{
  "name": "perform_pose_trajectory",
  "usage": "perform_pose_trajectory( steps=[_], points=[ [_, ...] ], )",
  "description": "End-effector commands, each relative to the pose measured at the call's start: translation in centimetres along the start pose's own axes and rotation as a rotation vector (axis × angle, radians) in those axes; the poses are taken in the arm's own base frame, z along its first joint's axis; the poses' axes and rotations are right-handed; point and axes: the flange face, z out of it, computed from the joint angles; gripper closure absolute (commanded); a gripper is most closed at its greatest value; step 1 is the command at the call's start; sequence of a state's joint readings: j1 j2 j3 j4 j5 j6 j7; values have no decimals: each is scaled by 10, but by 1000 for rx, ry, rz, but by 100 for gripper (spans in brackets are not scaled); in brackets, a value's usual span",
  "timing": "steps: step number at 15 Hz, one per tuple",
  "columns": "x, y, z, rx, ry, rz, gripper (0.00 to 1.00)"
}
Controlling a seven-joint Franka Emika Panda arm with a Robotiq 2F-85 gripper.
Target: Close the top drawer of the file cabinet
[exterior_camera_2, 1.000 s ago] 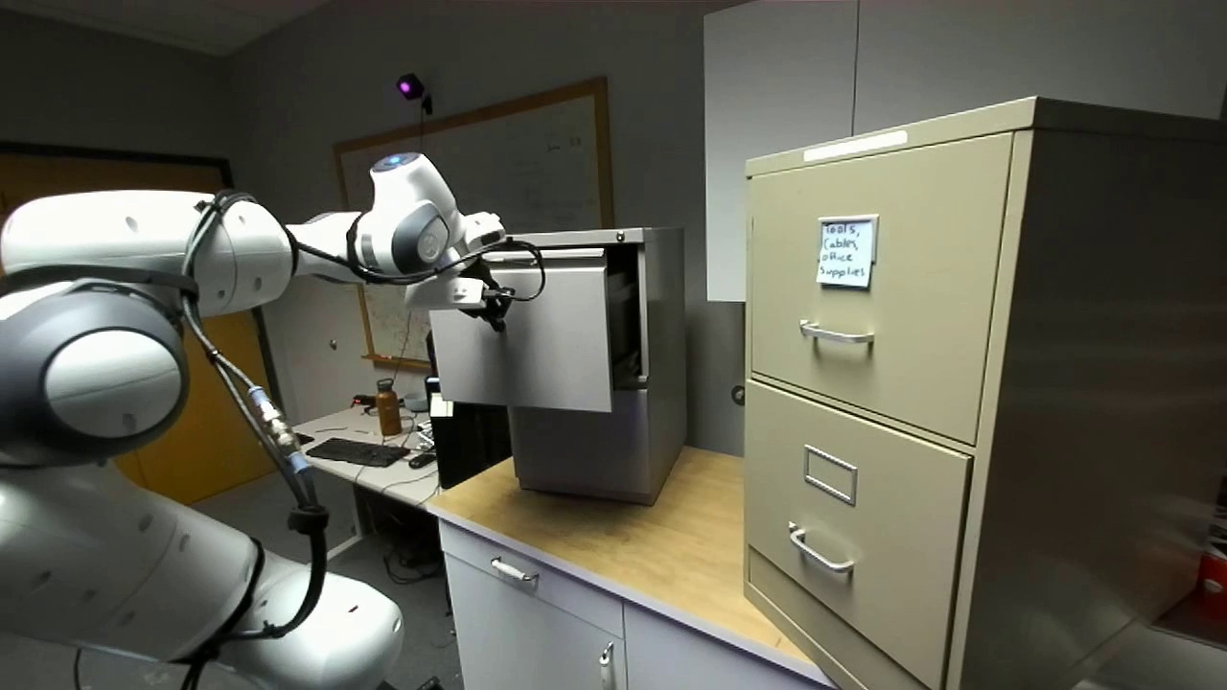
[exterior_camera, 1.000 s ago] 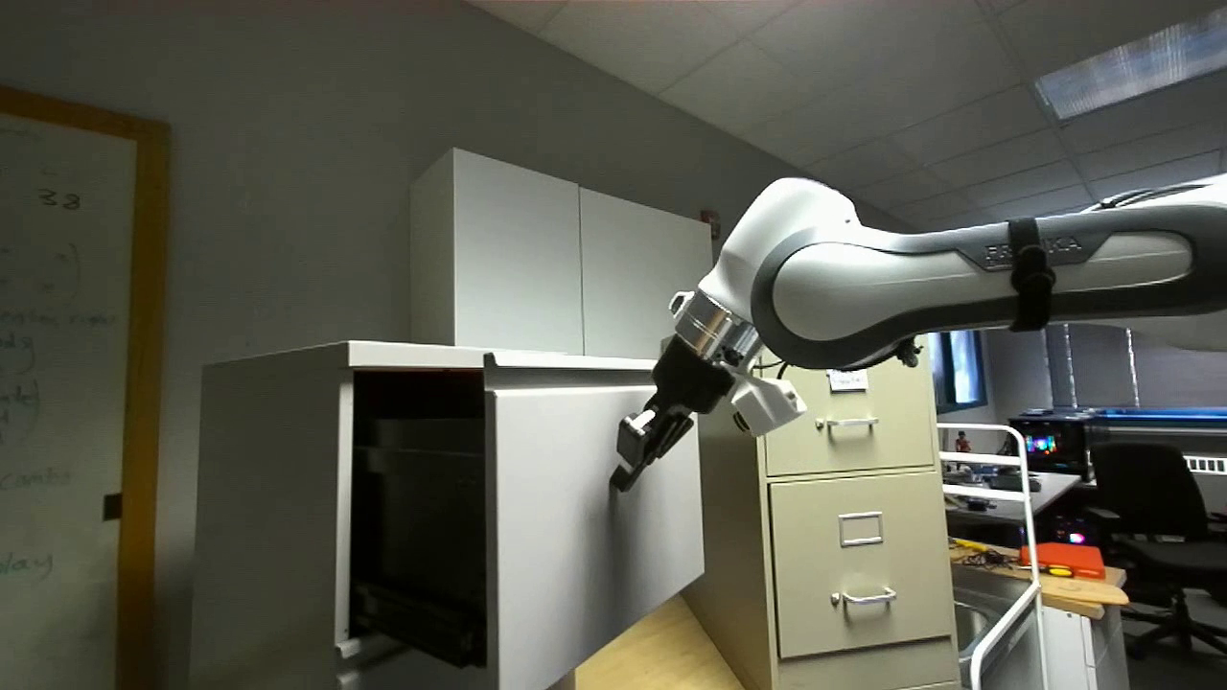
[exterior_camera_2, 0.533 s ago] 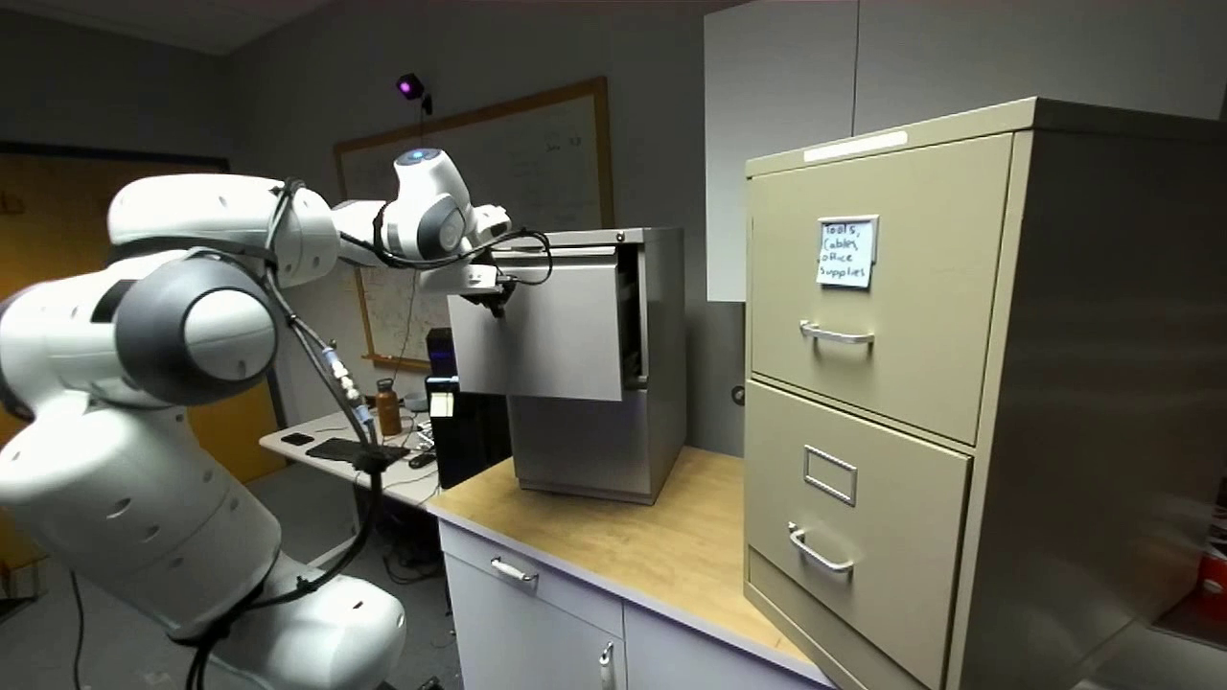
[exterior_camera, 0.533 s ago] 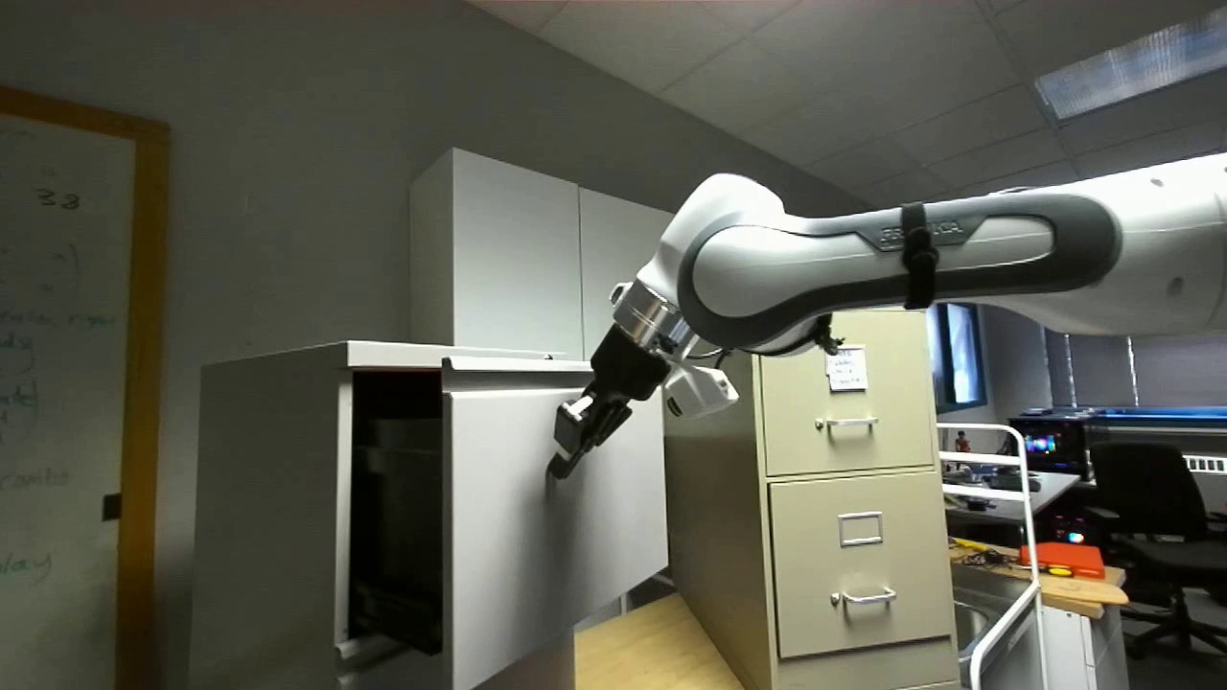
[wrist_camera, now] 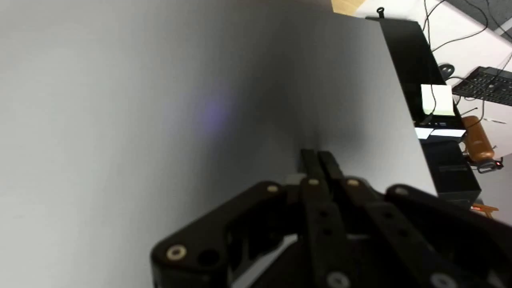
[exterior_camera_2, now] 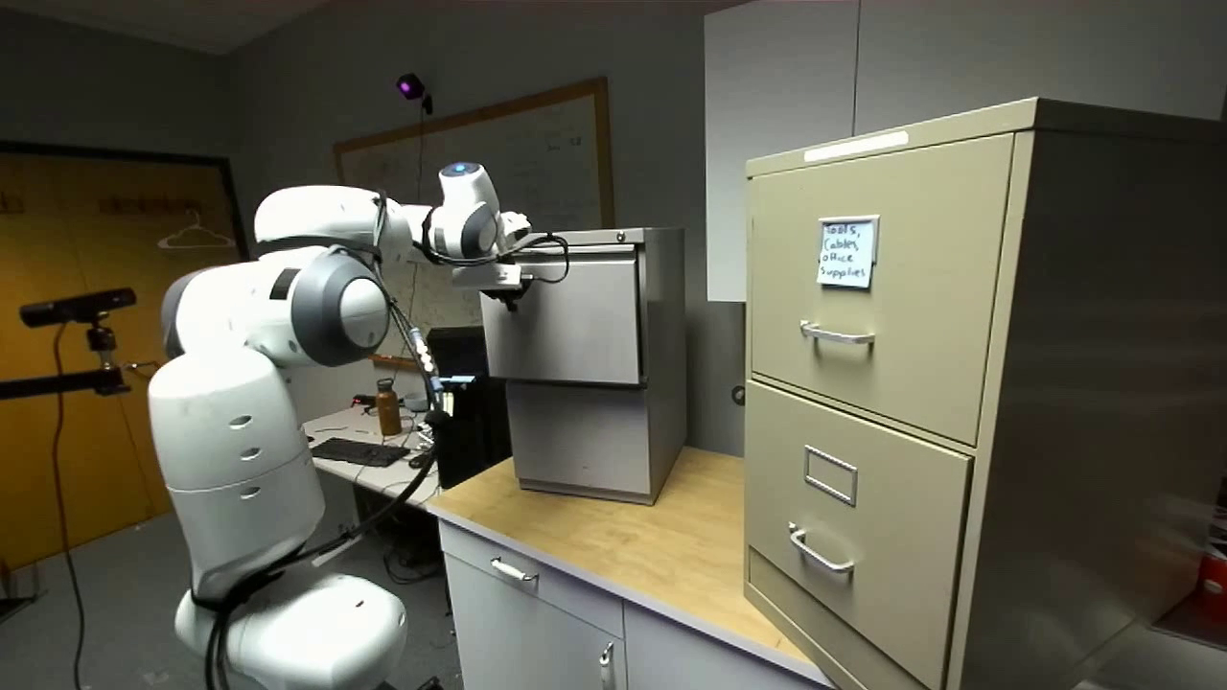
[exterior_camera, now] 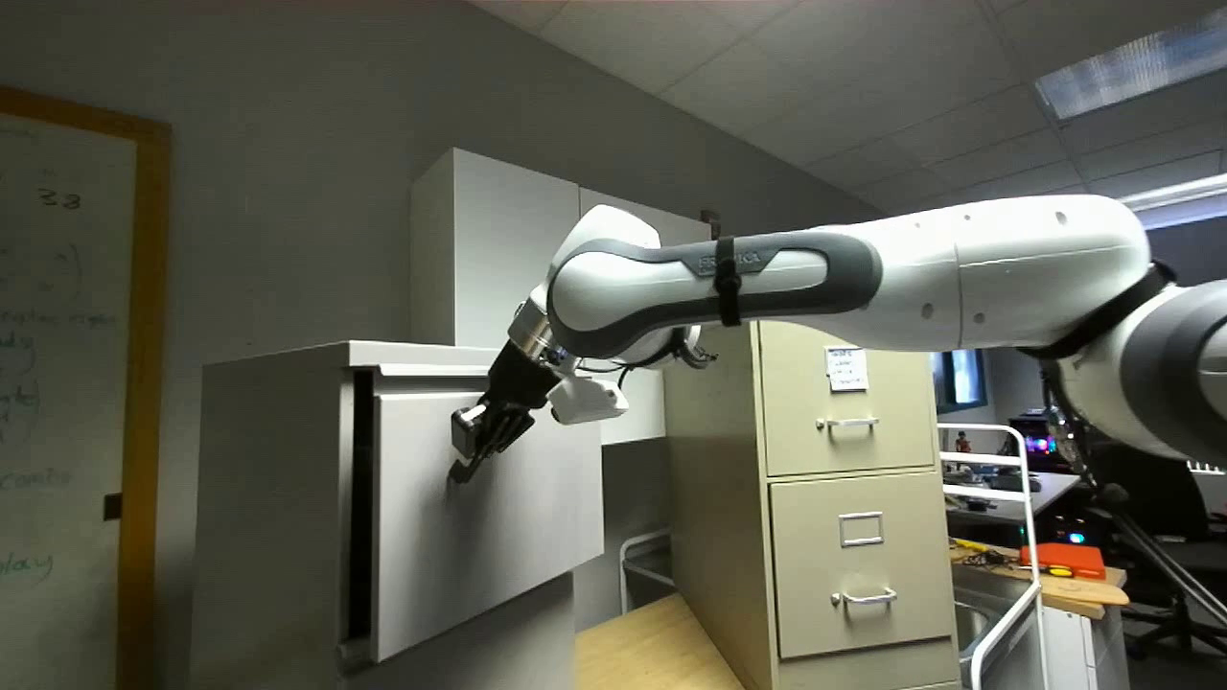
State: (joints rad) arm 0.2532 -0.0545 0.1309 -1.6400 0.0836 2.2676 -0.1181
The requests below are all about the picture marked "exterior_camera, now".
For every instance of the metal label holder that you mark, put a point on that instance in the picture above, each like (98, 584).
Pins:
(862, 528)

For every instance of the grey file cabinet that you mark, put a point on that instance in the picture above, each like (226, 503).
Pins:
(261, 511)

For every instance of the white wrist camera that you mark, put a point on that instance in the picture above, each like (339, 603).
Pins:
(590, 400)

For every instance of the white handwritten note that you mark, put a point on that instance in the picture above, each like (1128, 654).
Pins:
(851, 369)

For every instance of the wood framed whiteboard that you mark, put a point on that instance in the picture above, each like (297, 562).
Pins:
(64, 424)

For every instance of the beige drawer with label holder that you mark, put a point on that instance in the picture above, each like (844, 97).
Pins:
(812, 570)

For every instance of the beige file cabinet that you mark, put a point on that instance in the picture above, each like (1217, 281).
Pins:
(729, 511)

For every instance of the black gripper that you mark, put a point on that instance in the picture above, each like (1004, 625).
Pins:
(522, 377)

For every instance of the white metal tube frame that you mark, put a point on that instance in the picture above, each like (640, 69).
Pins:
(1019, 537)

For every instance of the beige drawer with note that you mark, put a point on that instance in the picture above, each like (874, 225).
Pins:
(894, 427)

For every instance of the orange tool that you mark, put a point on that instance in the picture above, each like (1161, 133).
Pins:
(1067, 556)

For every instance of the ceiling light panel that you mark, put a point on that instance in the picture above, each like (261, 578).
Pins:
(1124, 68)

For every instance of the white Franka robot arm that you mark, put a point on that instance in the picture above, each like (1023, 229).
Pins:
(999, 271)

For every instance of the grey file cabinet drawer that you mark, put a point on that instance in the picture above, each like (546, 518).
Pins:
(513, 537)

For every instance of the wooden workbench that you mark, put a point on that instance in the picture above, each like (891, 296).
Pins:
(1086, 592)

